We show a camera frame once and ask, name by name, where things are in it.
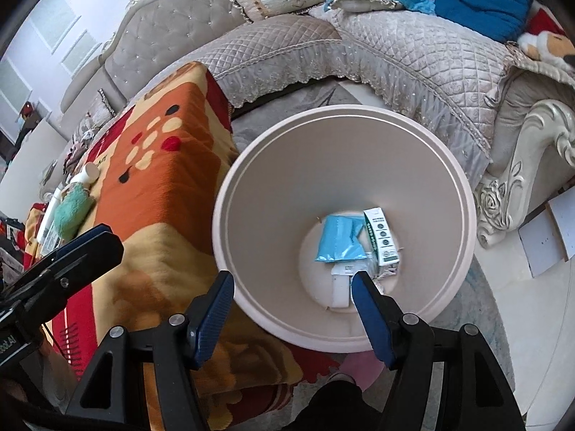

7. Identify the light blue snack packet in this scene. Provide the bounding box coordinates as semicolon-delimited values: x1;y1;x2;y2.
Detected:
315;215;367;263

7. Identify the white milk carton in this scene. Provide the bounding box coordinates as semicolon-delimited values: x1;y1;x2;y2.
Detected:
364;207;400;268

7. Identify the white round trash bin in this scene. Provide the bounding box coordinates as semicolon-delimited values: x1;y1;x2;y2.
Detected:
212;105;475;353

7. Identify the white cylindrical bottle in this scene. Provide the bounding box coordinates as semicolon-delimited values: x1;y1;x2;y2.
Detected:
37;187;63;245

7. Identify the teal green towel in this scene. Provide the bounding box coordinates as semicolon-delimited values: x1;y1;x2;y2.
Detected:
54;183;96;241

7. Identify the white pink yogurt bottle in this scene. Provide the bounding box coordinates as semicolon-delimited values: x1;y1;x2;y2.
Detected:
69;162;100;188

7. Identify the orange red patterned blanket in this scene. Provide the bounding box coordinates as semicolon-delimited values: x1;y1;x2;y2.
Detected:
39;61;336;430

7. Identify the small patterned cushion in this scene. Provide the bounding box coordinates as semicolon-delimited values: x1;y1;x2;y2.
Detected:
71;89;116;143

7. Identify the grey tufted sofa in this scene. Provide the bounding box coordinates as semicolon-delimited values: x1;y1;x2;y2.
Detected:
56;0;574;246

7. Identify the plush toy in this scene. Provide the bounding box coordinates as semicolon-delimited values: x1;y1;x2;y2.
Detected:
517;6;574;74

